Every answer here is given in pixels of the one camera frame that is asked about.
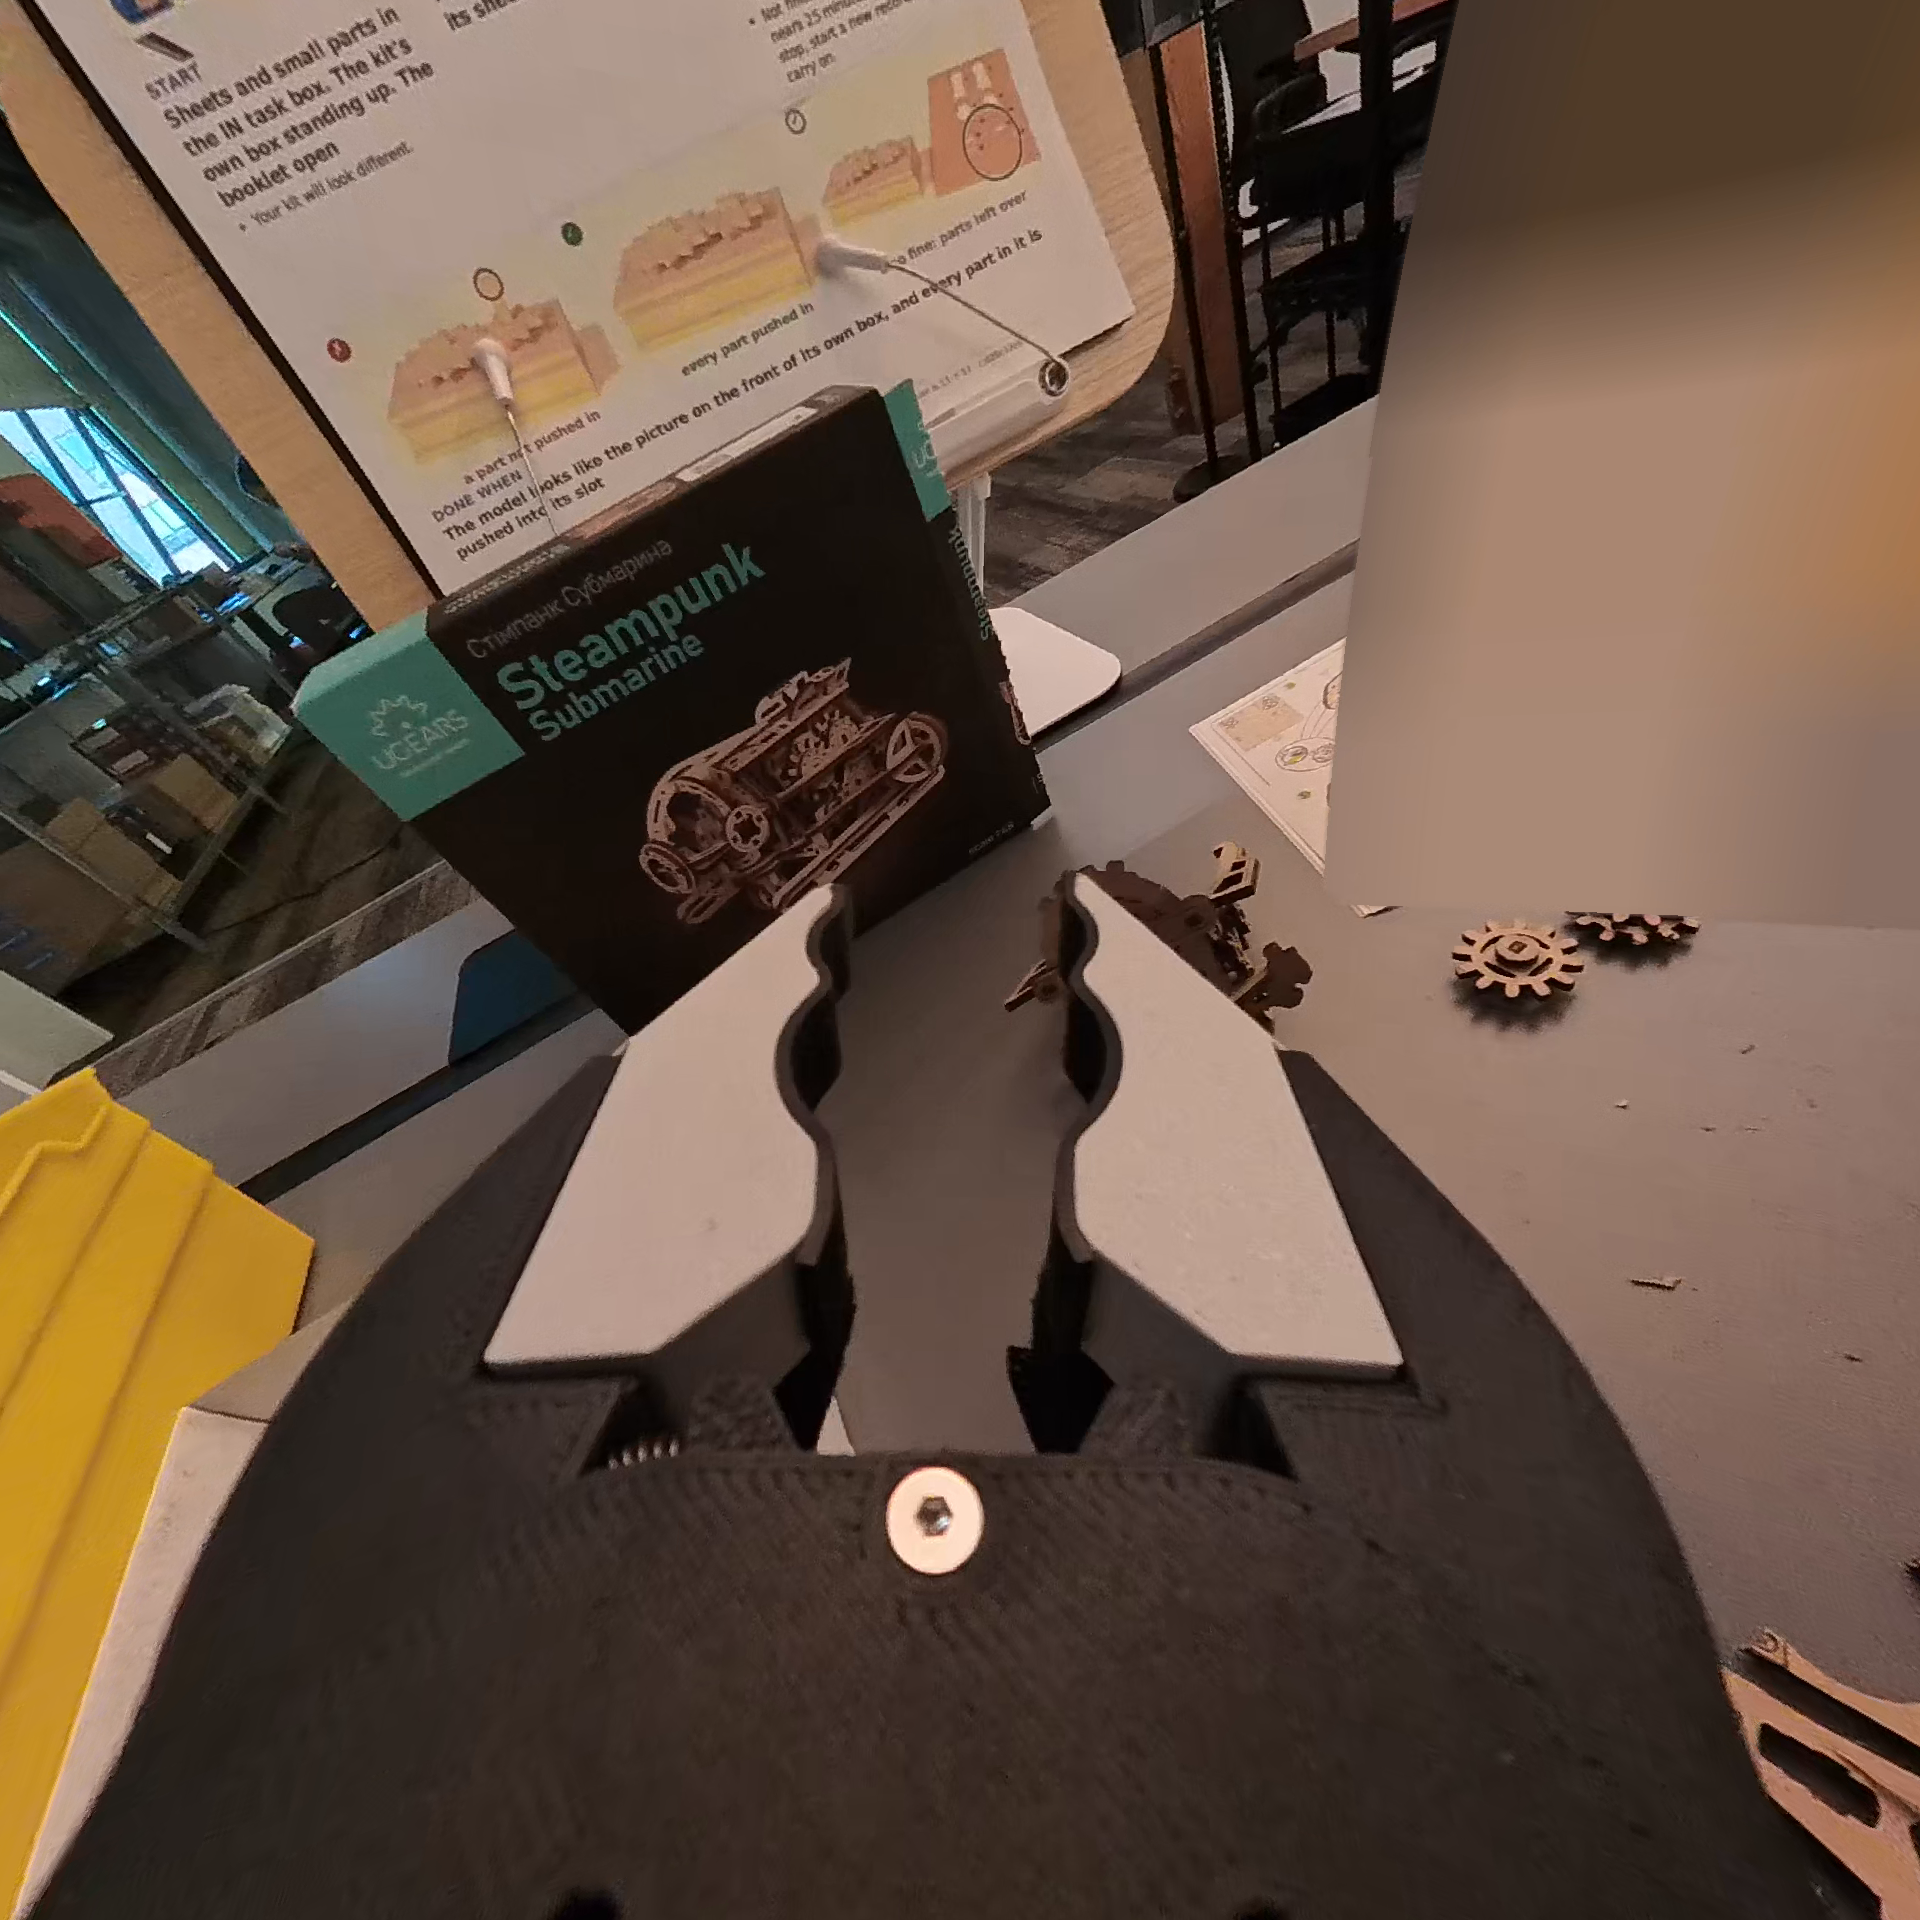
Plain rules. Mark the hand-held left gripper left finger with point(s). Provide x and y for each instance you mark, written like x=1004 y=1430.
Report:
x=676 y=1200

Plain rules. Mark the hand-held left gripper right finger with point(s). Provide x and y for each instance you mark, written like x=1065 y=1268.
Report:
x=1231 y=1200

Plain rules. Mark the small wooden gear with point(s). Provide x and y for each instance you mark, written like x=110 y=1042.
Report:
x=1554 y=961
x=1635 y=927

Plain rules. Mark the nested yellow plastic bins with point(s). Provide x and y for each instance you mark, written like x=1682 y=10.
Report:
x=119 y=1348

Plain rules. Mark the laser-cut plywood sheet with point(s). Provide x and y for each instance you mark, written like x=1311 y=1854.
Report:
x=1747 y=1694

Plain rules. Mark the partly built wooden model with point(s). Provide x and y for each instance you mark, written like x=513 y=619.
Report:
x=1214 y=915

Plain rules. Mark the black model kit box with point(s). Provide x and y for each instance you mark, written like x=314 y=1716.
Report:
x=599 y=751

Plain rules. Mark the printed instruction booklet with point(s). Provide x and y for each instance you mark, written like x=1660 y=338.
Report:
x=1276 y=751

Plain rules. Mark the white plastic base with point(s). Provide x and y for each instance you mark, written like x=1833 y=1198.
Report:
x=1067 y=668

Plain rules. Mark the metal storage shelf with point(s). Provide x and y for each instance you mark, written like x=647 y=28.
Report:
x=150 y=779

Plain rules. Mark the black office chair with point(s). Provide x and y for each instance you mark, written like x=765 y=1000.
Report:
x=1321 y=180

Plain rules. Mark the instruction poster board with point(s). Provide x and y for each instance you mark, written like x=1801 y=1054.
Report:
x=1133 y=180

